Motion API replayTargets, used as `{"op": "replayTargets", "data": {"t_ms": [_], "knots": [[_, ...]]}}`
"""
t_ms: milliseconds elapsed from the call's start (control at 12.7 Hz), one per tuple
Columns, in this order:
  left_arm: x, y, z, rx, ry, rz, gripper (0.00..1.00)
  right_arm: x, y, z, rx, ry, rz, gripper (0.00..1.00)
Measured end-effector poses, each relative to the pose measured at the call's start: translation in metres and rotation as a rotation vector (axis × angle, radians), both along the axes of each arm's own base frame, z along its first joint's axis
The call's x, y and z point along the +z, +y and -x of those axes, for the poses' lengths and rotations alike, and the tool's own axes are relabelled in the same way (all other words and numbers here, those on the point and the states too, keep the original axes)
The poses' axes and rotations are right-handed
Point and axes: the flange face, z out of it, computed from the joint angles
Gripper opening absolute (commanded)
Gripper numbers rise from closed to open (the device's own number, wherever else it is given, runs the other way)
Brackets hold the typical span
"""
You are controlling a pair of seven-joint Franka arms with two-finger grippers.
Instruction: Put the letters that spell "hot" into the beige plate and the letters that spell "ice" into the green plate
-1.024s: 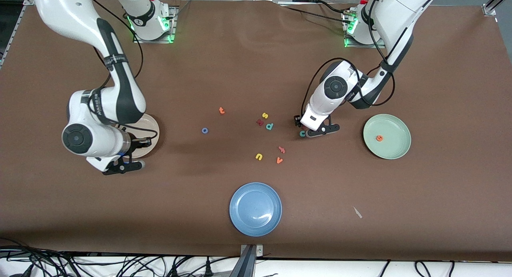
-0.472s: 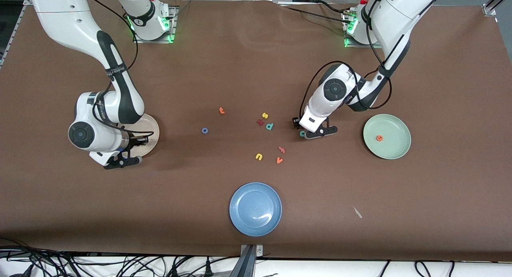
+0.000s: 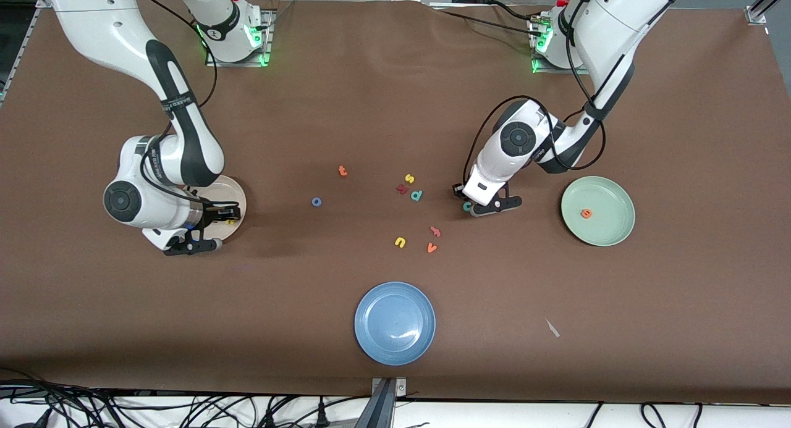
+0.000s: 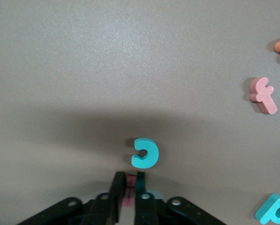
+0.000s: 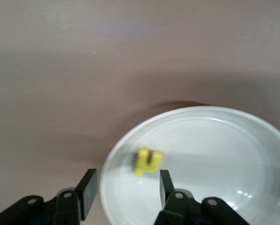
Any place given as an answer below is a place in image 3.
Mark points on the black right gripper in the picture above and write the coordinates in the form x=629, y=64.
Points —
x=213, y=214

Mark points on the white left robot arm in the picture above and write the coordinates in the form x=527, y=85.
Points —
x=618, y=20

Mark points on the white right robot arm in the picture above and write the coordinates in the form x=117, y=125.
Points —
x=105, y=26

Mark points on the beige brown plate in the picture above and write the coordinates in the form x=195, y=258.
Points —
x=232, y=196

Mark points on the brown table cover sheet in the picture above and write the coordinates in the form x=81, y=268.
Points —
x=371, y=107

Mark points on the blue plate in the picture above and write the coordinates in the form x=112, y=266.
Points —
x=383, y=317

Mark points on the green plate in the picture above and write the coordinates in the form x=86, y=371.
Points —
x=612, y=224

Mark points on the small white paper scrap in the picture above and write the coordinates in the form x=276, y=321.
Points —
x=553, y=328

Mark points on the aluminium side profile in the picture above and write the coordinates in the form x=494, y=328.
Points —
x=17, y=51

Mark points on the aluminium corner profile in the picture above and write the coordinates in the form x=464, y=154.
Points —
x=763, y=5

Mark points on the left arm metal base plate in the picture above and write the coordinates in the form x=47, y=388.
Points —
x=544, y=71

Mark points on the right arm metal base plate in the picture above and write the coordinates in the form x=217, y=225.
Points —
x=247, y=62

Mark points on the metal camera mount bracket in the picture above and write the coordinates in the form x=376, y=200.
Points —
x=388, y=386

